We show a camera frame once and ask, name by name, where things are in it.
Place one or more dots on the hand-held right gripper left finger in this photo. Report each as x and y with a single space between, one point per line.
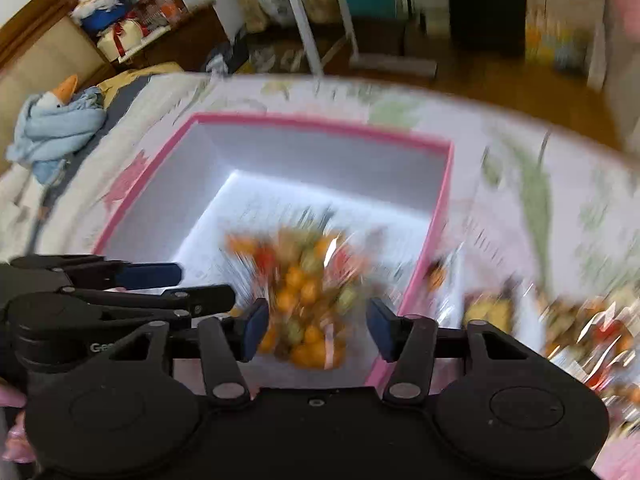
255 330

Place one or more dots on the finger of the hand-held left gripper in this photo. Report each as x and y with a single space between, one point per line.
150 275
200 297

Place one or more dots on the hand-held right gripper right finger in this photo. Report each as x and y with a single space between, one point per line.
380 332

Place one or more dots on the pink cardboard box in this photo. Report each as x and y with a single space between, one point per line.
320 160

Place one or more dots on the person's left hand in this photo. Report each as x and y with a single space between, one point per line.
12 400

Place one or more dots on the dark yellow snack packet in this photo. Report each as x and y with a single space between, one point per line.
487 310

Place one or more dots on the blue goose plush toy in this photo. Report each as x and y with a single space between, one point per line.
55 132

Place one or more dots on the grey bed sheet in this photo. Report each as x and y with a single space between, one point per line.
117 102

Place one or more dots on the yellow pillow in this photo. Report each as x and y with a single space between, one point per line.
132 76

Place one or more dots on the clear fruit print snack packet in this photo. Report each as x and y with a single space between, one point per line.
595 340

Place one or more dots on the black bag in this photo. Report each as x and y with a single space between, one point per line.
230 56

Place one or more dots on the wooden nightstand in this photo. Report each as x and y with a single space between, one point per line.
190 40

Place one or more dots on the cream gift box red ribbon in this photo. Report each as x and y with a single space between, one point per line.
120 37

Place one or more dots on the wooden headboard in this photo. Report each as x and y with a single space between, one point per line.
40 55

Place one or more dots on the red striped bag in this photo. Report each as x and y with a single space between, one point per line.
160 7

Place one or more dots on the blue basket with white stuffing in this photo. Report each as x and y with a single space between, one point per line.
100 10

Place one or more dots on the white-legged side table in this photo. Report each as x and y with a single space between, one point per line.
320 35

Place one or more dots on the brown paper bag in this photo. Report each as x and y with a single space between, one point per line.
255 5

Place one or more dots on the colourful gift bag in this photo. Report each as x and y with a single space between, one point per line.
557 42

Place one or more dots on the black suitcase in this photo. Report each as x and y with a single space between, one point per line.
487 5

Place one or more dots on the pink hanging cloth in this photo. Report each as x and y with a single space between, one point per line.
627 10

